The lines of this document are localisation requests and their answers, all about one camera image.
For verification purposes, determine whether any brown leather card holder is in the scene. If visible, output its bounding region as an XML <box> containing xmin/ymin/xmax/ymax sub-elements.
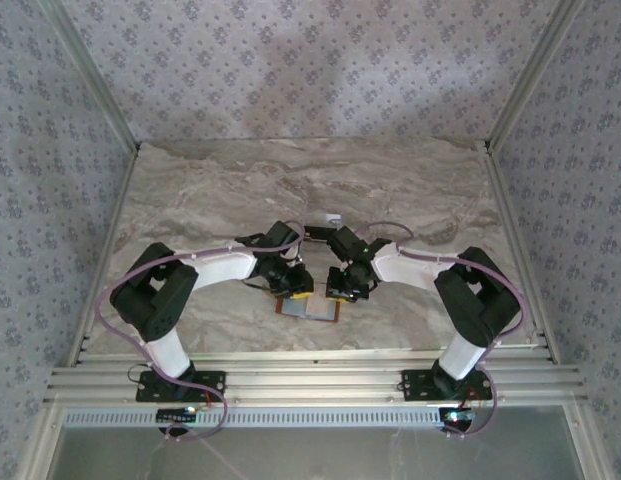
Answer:
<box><xmin>273</xmin><ymin>293</ymin><xmax>342</xmax><ymax>325</ymax></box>

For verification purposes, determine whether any beige credit card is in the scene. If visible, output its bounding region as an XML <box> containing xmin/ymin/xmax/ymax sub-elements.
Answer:
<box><xmin>306</xmin><ymin>298</ymin><xmax>337</xmax><ymax>320</ymax></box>

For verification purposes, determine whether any grey metal sheet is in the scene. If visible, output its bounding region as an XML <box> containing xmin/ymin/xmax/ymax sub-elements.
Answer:
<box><xmin>54</xmin><ymin>427</ymin><xmax>586</xmax><ymax>480</ymax></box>

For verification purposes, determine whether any small circuit board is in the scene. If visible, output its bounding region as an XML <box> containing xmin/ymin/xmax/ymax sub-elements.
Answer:
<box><xmin>156</xmin><ymin>407</ymin><xmax>199</xmax><ymax>424</ymax></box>
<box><xmin>438</xmin><ymin>407</ymin><xmax>477</xmax><ymax>426</ymax></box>

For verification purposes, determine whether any floral fabric backdrop panel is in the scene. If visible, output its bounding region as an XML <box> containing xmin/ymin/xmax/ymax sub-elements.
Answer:
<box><xmin>0</xmin><ymin>0</ymin><xmax>136</xmax><ymax>480</ymax></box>
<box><xmin>59</xmin><ymin>0</ymin><xmax>566</xmax><ymax>144</ymax></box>
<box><xmin>489</xmin><ymin>0</ymin><xmax>621</xmax><ymax>480</ymax></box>

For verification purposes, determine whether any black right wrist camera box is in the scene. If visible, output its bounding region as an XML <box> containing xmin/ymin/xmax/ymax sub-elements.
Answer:
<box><xmin>327</xmin><ymin>225</ymin><xmax>369</xmax><ymax>261</ymax></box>

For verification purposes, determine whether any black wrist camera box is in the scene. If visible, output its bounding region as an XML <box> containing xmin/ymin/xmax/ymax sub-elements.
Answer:
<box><xmin>327</xmin><ymin>225</ymin><xmax>369</xmax><ymax>261</ymax></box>
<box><xmin>264</xmin><ymin>220</ymin><xmax>306</xmax><ymax>251</ymax></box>

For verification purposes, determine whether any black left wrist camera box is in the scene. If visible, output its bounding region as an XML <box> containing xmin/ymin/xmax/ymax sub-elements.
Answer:
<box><xmin>264</xmin><ymin>220</ymin><xmax>306</xmax><ymax>251</ymax></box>

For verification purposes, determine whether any wide aluminium mounting rail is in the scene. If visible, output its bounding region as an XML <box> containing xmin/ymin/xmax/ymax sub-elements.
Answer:
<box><xmin>42</xmin><ymin>349</ymin><xmax>589</xmax><ymax>404</ymax></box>

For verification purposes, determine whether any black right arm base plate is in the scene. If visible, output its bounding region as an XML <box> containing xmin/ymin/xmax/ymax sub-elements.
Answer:
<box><xmin>400</xmin><ymin>368</ymin><xmax>494</xmax><ymax>401</ymax></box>

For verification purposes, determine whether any grey slotted cable duct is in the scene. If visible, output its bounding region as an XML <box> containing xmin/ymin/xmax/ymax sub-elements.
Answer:
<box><xmin>62</xmin><ymin>405</ymin><xmax>444</xmax><ymax>430</ymax></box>

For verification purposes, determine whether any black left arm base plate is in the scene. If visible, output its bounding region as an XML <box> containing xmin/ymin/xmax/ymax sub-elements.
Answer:
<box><xmin>134</xmin><ymin>368</ymin><xmax>227</xmax><ymax>404</ymax></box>

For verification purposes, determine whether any aluminium table side rail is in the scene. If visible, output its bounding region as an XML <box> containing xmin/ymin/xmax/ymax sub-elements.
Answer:
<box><xmin>64</xmin><ymin>147</ymin><xmax>141</xmax><ymax>369</ymax></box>
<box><xmin>482</xmin><ymin>147</ymin><xmax>564</xmax><ymax>364</ymax></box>

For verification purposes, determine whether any aluminium frame post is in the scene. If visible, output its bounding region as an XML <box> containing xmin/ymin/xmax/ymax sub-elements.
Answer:
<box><xmin>482</xmin><ymin>0</ymin><xmax>589</xmax><ymax>154</ymax></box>
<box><xmin>39</xmin><ymin>0</ymin><xmax>144</xmax><ymax>154</ymax></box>

